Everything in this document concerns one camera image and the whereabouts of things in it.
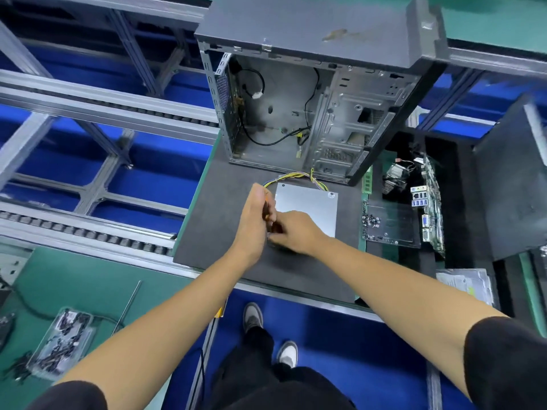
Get clear plastic screw box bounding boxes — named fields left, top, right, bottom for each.
left=26, top=305, right=97, bottom=381

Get person's black shirt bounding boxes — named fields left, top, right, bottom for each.
left=30, top=315, right=547, bottom=410

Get person's right shoe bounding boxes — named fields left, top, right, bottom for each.
left=275, top=339, right=300, bottom=370

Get person's shoe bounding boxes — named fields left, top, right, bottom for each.
left=242, top=301, right=265, bottom=332
left=275, top=339, right=300, bottom=370

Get person's right forearm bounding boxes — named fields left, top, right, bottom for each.
left=312, top=237, right=514, bottom=381

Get processor cooler with fan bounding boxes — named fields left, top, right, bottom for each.
left=382, top=162, right=420, bottom=197

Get person's right hand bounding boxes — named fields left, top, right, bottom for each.
left=267, top=209, right=330, bottom=259

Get person's left forearm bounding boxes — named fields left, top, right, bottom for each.
left=55, top=256, right=249, bottom=410

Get black electric screwdriver with cable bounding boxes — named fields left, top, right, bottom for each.
left=0, top=277, right=144, bottom=347

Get grey computer tower case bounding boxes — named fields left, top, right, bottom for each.
left=195, top=0, right=451, bottom=186

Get aluminium conveyor frame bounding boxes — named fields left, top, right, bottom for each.
left=0, top=0, right=547, bottom=321

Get green motherboard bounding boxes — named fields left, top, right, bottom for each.
left=359, top=153, right=447, bottom=257

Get person's left hand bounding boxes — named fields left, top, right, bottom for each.
left=231, top=183, right=276, bottom=272

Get power supply circuit board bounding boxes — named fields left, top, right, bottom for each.
left=262, top=169, right=333, bottom=195

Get silver hard drive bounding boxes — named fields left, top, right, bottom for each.
left=436, top=267, right=497, bottom=306

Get dark grey case side panel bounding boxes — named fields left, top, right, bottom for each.
left=472, top=91, right=547, bottom=263

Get black foam tray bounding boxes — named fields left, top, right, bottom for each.
left=363, top=132, right=547, bottom=338

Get silver optical drive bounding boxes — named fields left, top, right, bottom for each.
left=272, top=182, right=340, bottom=240

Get person's left shoe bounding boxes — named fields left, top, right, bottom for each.
left=242, top=301, right=265, bottom=332

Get person's black trousers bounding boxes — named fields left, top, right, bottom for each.
left=205, top=326, right=356, bottom=410

